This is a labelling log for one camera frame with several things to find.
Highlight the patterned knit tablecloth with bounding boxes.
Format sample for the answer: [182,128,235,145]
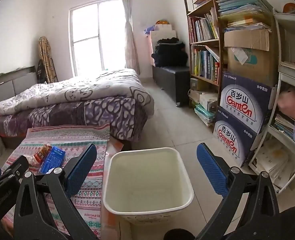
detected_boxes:
[0,124,111,233]

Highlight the bed with purple sheet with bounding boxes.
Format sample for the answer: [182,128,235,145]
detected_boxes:
[0,96,155,144]

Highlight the wooden bookshelf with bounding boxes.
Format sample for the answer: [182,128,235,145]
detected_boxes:
[183,0,228,112]

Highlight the black hanging bag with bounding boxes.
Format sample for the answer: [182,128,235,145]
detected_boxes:
[36,59,49,83]

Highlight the blue water carton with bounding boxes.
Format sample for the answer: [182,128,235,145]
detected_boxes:
[212,106,263,168]
[219,72,279,133]

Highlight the stack of paper folders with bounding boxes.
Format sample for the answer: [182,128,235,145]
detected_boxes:
[217,0,273,33]

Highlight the row of colourful books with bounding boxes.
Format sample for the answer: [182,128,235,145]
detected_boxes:
[189,7,219,43]

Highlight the white plastic trash bin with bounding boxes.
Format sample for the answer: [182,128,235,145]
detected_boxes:
[103,147,195,230]

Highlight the grey patterned quilt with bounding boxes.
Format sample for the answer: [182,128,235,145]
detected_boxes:
[0,69,151,115]

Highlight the plaid coat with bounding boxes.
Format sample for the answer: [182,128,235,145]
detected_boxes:
[39,37,58,83]

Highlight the light curtain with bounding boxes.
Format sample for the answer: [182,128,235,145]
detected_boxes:
[120,0,141,75]

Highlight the grey padded headboard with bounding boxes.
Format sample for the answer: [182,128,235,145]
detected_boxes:
[0,66,38,110]

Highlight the white fuzzy sock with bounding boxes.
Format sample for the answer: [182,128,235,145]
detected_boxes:
[25,155,38,167]

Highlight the pile of dark clothes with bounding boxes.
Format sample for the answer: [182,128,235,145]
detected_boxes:
[152,38,189,67]

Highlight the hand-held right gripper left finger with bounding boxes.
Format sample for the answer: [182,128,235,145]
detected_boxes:
[12,144,98,240]

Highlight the small cardboard boxes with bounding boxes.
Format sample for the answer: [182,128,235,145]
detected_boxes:
[189,78,218,110]

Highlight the black storage bench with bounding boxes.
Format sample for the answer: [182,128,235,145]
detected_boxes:
[152,66,190,107]

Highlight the stack of booklets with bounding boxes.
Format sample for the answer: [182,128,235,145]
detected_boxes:
[194,104,216,127]

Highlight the row of tall books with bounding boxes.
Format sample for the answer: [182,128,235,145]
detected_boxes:
[191,46,220,84]

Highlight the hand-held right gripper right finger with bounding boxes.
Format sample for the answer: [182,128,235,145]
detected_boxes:
[195,143,280,240]

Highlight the white shelf rack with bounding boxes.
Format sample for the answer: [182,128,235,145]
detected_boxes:
[249,7,295,193]

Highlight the window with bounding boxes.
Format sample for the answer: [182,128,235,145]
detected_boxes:
[69,0,128,77]

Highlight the brown cardboard box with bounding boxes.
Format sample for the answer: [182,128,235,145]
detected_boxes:
[224,29,279,85]

